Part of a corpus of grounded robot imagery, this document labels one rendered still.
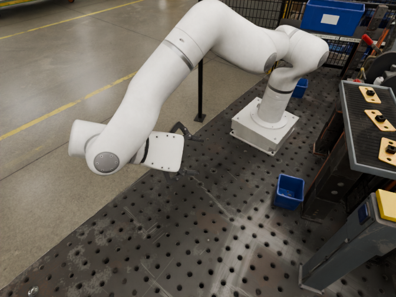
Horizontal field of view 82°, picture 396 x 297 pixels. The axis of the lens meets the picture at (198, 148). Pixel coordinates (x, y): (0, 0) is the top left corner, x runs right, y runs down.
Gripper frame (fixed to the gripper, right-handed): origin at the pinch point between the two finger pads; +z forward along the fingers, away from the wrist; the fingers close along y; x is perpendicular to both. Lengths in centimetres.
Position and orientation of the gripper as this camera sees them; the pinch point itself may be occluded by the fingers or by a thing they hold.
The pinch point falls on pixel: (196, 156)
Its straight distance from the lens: 64.9
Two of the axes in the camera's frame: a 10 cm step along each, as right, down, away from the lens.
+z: 8.8, 1.5, 4.6
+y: -1.6, 9.9, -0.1
